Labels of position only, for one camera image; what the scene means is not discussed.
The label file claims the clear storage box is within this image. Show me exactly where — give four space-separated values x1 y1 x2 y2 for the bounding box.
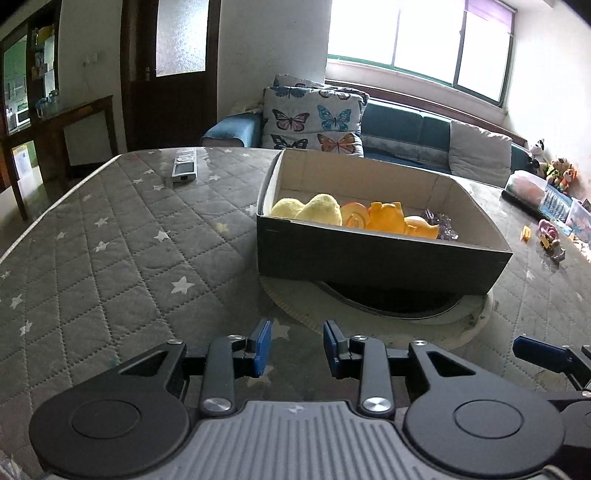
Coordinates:
566 198 591 243

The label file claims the clear glitter toy car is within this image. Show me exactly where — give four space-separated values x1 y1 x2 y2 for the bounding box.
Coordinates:
422 209 460 241

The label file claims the red apple half toy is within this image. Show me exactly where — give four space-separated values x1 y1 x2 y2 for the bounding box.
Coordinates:
341 202 370 230

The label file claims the blue patterned box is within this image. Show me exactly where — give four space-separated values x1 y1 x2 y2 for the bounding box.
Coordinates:
542 185 575 222

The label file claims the blue sofa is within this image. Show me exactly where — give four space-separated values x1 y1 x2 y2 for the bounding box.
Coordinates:
201 83 529 185

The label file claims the green yellow plush toy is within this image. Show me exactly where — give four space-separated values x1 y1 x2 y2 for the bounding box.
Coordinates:
545 157 570 181

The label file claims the dark wooden door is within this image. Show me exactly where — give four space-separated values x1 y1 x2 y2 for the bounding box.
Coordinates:
121 0 221 153

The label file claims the yellow mango toy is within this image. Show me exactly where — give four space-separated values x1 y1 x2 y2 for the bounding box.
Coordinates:
270 198 308 220

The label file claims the grey cushion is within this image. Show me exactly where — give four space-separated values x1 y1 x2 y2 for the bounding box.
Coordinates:
448 120 513 188

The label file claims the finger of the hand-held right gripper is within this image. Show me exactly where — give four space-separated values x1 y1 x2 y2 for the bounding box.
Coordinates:
512 336 591 393

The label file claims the black round tray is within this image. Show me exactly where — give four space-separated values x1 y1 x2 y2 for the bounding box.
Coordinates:
316 279 465 319

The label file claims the round woven mat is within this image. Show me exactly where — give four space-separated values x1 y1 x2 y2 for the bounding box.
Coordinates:
259 274 495 352

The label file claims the tissue pack in plastic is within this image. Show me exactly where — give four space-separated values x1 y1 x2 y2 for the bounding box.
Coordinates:
503 170 550 208

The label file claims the yellow rubber animal toy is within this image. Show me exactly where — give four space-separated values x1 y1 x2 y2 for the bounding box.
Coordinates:
367 202 408 234

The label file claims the grey star quilted tablecloth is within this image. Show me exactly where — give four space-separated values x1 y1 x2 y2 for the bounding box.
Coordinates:
0 147 591 480

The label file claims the dark wooden side table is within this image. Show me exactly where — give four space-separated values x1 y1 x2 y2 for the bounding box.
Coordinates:
9 95 118 220

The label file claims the dark wooden cabinet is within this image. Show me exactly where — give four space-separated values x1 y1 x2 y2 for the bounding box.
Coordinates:
0 0 63 190

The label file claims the small butterfly pillow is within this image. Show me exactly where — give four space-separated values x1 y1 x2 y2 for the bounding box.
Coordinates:
272 74 324 91

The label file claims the grey remote control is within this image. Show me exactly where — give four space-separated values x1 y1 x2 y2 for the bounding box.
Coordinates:
165 148 199 186

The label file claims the large butterfly pillow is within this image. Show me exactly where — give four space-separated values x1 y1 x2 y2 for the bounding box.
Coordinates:
262 85 370 158

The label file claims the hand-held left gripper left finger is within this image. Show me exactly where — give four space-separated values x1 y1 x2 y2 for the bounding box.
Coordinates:
117 318 274 418

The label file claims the green framed window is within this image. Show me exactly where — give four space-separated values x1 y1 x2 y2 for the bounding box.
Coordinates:
327 0 515 109

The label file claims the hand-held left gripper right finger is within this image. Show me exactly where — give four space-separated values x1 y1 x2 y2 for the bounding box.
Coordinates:
322 320 481 418

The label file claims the dark cardboard box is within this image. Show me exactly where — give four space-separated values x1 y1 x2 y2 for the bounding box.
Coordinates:
256 148 514 296

